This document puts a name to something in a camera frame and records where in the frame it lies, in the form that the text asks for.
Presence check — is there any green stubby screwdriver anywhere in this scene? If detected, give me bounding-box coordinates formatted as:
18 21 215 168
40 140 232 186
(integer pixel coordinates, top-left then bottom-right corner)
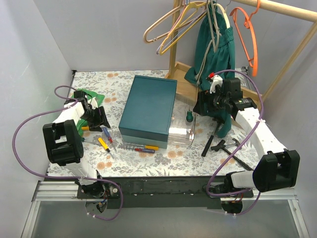
186 110 194 123

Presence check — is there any yellow black screwdriver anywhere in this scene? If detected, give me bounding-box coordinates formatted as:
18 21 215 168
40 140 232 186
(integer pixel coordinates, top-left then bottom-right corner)
98 137 114 158

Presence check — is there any clear acrylic drawer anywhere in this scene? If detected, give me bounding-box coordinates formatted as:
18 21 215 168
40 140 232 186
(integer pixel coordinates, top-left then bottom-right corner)
168 99 196 145

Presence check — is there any teal drawer box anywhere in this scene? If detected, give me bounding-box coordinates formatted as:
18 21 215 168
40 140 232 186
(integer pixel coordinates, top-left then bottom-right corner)
118 75 177 149

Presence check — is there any orange yellow screwdriver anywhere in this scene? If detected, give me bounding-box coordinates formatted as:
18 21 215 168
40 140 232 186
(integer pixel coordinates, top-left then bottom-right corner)
145 145 159 150

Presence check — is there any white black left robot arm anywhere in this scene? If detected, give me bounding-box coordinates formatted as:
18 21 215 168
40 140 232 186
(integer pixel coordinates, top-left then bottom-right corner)
43 90 110 198

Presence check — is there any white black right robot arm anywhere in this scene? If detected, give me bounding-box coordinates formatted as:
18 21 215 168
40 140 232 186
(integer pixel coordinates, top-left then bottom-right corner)
194 75 300 197

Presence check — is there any hammer with black grip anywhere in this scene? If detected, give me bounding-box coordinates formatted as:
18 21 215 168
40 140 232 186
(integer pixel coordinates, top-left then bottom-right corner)
201 119 221 157

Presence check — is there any green folded cloth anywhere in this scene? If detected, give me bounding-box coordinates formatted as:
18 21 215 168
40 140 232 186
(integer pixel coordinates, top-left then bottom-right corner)
76 89 105 136

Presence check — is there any wooden clothes rack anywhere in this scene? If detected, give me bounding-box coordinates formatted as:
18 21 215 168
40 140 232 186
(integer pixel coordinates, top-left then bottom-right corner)
158 0 317 115

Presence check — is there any black claw hammer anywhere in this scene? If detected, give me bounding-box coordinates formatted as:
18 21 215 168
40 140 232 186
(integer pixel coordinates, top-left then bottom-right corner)
221 138 255 172

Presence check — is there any floral table mat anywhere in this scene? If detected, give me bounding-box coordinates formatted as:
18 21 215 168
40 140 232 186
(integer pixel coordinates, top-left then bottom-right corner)
47 68 264 178

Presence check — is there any lilac thin hanger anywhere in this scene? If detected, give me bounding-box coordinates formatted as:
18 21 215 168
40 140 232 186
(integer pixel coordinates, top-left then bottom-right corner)
157 0 201 55

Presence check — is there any orange plastic hanger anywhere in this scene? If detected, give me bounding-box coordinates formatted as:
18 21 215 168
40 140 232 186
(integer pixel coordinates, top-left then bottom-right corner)
228 0 262 77

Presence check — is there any beige wooden hanger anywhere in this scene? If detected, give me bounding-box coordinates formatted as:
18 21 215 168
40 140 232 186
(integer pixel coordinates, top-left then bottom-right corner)
143 2 199 45

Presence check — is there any cream white hanger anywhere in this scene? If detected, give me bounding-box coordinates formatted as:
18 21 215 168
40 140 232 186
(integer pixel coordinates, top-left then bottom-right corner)
213 3 230 29

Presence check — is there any yellow hanger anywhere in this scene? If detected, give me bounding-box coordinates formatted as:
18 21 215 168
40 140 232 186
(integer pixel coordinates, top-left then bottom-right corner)
156 0 210 55

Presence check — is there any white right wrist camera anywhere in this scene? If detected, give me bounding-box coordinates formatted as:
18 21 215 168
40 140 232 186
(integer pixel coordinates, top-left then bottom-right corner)
208 73 223 94

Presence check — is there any dark green drawstring bag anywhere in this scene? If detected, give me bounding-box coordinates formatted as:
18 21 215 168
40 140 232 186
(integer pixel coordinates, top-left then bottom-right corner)
184 2 235 138

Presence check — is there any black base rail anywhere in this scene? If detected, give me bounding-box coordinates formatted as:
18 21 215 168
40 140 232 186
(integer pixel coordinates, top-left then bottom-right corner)
76 175 256 211

